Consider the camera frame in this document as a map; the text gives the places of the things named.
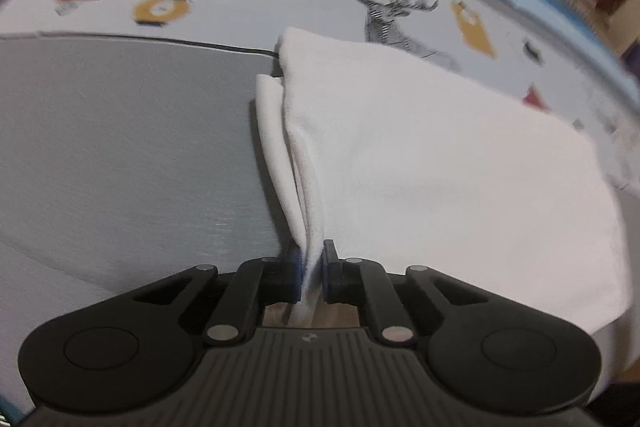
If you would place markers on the white towel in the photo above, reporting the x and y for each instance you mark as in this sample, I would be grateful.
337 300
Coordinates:
425 157

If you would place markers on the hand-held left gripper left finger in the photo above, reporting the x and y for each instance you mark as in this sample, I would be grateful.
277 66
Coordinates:
299 276

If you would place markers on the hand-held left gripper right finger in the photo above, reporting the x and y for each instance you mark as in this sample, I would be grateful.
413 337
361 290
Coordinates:
326 273

